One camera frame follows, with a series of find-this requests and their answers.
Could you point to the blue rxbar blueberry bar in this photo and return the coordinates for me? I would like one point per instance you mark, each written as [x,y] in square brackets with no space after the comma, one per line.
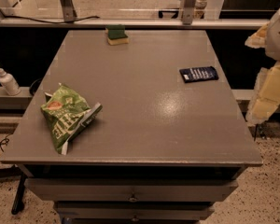
[197,74]

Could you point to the grey metal bracket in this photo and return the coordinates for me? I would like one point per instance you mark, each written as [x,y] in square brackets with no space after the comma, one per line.
[69,12]
[188,11]

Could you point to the lower grey drawer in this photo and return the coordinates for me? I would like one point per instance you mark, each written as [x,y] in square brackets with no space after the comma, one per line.
[134,211]

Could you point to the white pump bottle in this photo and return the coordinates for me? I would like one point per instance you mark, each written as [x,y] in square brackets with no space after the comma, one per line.
[9,83]

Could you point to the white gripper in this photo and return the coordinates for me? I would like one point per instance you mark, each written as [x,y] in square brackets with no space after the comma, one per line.
[279,37]

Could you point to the green jalapeno chip bag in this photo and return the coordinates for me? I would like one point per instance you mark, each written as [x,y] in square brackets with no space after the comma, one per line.
[67,114]

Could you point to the grey metal bracket left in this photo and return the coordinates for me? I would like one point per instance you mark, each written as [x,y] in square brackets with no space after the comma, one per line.
[69,12]

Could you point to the green and yellow sponge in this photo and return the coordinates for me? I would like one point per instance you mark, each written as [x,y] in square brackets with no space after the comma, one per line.
[116,34]

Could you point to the grey drawer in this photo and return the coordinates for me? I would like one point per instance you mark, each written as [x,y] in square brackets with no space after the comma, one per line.
[134,211]
[131,190]

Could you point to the upper grey drawer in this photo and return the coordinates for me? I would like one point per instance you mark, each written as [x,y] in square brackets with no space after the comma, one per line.
[131,190]

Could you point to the grey metal bracket right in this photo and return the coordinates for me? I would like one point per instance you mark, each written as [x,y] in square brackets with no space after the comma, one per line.
[188,11]

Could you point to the black table leg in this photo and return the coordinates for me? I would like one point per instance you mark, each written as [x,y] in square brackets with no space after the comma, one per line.
[18,204]

